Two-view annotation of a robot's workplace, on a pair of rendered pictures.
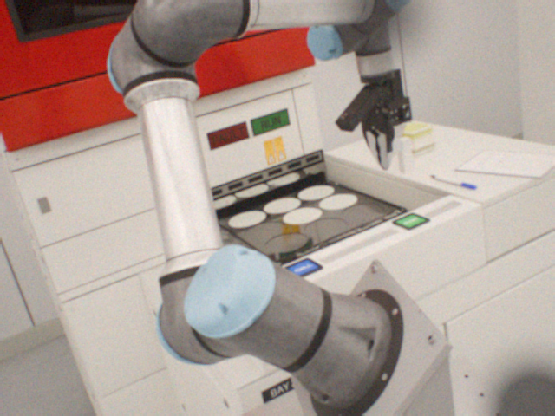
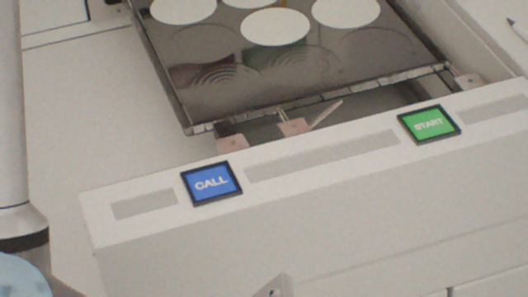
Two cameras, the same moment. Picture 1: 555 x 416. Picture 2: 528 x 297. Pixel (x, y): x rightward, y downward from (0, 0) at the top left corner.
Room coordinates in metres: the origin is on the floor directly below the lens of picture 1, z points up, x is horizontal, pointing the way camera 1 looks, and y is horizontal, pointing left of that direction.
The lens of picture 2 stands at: (0.24, -0.19, 1.68)
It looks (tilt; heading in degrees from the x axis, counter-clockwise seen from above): 40 degrees down; 9
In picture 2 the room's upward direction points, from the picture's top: 4 degrees counter-clockwise
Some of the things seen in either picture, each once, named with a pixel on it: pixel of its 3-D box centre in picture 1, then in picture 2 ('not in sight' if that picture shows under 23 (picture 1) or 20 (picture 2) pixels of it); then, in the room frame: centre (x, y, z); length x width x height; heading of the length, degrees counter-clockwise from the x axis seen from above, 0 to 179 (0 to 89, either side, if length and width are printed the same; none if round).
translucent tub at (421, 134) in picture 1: (414, 139); not in sight; (1.59, -0.37, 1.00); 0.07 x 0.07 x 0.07; 27
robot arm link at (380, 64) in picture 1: (374, 63); not in sight; (1.30, -0.24, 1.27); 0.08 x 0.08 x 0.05
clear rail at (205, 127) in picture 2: (342, 237); (322, 96); (1.29, -0.11, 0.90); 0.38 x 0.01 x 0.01; 115
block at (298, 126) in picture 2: not in sight; (301, 147); (1.19, -0.09, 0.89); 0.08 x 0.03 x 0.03; 25
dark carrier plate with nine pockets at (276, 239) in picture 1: (303, 216); (275, 27); (1.46, -0.04, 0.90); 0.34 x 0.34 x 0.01; 25
